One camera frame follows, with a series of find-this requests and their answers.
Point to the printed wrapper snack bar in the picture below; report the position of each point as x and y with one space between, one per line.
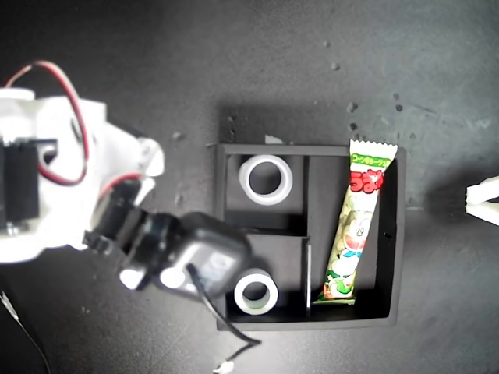
352 233

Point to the white tape roll grey core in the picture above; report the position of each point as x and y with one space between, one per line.
273 298

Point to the black compartment tray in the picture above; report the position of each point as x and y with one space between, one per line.
273 261

